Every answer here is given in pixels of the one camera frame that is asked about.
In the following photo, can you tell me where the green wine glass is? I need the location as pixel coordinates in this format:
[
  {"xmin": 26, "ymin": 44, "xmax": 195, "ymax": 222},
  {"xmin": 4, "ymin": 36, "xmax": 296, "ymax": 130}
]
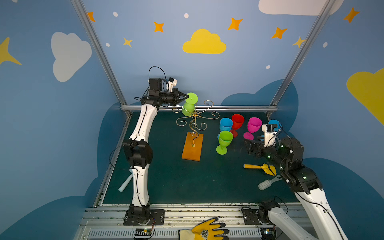
[
  {"xmin": 216, "ymin": 131, "xmax": 234, "ymax": 155},
  {"xmin": 182, "ymin": 93, "xmax": 198, "ymax": 117}
]

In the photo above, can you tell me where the pink wine glass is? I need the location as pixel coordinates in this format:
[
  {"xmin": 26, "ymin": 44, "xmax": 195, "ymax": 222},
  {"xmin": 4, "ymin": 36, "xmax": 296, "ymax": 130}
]
[{"xmin": 243, "ymin": 117, "xmax": 263, "ymax": 140}]

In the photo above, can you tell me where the blue wine glass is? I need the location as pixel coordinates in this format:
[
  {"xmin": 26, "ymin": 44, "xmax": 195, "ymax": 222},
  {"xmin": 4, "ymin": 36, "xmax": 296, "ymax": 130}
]
[
  {"xmin": 268, "ymin": 120, "xmax": 282, "ymax": 132},
  {"xmin": 220, "ymin": 118, "xmax": 233, "ymax": 133}
]

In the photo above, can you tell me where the red wine glass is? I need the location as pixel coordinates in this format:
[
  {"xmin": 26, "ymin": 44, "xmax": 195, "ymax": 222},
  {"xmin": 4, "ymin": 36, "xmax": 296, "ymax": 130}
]
[{"xmin": 230, "ymin": 114, "xmax": 245, "ymax": 138}]

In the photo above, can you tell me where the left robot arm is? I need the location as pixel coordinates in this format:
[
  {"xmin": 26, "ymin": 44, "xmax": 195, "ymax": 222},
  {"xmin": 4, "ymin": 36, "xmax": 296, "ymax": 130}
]
[{"xmin": 123, "ymin": 78, "xmax": 189, "ymax": 222}]

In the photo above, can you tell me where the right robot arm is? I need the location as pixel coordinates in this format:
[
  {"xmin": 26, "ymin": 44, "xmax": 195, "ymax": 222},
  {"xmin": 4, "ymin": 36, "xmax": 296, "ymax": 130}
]
[{"xmin": 244, "ymin": 137, "xmax": 347, "ymax": 240}]

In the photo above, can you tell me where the orange wooden rack base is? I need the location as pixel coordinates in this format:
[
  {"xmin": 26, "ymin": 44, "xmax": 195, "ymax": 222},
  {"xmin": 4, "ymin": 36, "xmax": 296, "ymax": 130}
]
[{"xmin": 182, "ymin": 132, "xmax": 204, "ymax": 162}]

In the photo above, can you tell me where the yellow toy shovel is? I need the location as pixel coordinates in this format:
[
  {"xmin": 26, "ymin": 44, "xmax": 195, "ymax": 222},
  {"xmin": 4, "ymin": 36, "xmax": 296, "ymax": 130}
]
[{"xmin": 243, "ymin": 164, "xmax": 277, "ymax": 176}]

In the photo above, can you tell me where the white brush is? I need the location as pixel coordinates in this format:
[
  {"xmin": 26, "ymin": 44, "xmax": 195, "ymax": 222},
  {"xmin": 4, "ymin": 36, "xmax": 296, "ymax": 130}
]
[{"xmin": 258, "ymin": 175, "xmax": 282, "ymax": 191}]

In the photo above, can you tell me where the right circuit board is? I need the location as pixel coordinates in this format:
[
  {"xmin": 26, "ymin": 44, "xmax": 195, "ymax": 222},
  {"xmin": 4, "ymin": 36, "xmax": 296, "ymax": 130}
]
[{"xmin": 261, "ymin": 228, "xmax": 276, "ymax": 239}]

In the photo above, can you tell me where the circuit board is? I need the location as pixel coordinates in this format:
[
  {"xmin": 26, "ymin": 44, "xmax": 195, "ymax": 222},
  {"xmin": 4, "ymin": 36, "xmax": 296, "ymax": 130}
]
[
  {"xmin": 261, "ymin": 228, "xmax": 276, "ymax": 239},
  {"xmin": 134, "ymin": 228, "xmax": 152, "ymax": 237}
]

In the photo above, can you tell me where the yellow black work glove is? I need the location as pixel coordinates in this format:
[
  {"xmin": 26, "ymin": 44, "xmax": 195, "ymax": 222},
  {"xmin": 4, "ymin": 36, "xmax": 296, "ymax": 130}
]
[{"xmin": 179, "ymin": 217, "xmax": 229, "ymax": 240}]

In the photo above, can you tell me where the light blue toy spatula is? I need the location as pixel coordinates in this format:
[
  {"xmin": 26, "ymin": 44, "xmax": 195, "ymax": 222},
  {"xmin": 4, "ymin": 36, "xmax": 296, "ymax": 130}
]
[{"xmin": 118, "ymin": 174, "xmax": 133, "ymax": 193}]

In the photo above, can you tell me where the left circuit board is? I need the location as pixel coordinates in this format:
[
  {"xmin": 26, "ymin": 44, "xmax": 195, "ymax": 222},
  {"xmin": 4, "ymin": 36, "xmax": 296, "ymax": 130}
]
[{"xmin": 134, "ymin": 228, "xmax": 152, "ymax": 237}]

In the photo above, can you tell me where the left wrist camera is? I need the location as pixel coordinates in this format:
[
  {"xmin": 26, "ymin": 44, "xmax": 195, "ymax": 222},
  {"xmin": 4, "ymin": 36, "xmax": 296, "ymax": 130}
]
[{"xmin": 167, "ymin": 77, "xmax": 178, "ymax": 93}]

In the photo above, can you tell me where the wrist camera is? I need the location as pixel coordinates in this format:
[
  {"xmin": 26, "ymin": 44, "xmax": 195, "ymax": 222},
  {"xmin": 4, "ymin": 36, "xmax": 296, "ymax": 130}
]
[
  {"xmin": 262, "ymin": 124, "xmax": 280, "ymax": 148},
  {"xmin": 167, "ymin": 77, "xmax": 178, "ymax": 93}
]

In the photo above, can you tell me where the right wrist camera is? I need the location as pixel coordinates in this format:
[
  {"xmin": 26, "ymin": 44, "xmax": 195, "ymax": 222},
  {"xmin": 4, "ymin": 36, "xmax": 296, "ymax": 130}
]
[{"xmin": 262, "ymin": 124, "xmax": 280, "ymax": 148}]

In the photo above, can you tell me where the gold wire glass rack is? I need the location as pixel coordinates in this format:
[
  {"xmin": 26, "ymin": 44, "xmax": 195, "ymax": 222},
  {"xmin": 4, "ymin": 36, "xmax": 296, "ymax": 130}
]
[{"xmin": 172, "ymin": 100, "xmax": 220, "ymax": 147}]

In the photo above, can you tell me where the aluminium frame rail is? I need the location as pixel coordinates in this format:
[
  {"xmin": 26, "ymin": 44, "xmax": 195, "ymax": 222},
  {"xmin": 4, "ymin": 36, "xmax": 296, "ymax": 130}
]
[{"xmin": 121, "ymin": 105, "xmax": 278, "ymax": 112}]

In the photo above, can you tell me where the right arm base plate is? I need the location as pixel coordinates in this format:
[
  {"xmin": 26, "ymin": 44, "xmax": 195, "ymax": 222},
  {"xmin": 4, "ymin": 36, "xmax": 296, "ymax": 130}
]
[{"xmin": 241, "ymin": 207, "xmax": 273, "ymax": 225}]

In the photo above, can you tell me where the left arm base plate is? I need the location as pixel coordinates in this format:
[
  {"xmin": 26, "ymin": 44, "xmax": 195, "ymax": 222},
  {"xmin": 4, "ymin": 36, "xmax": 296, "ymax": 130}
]
[{"xmin": 123, "ymin": 209, "xmax": 165, "ymax": 226}]

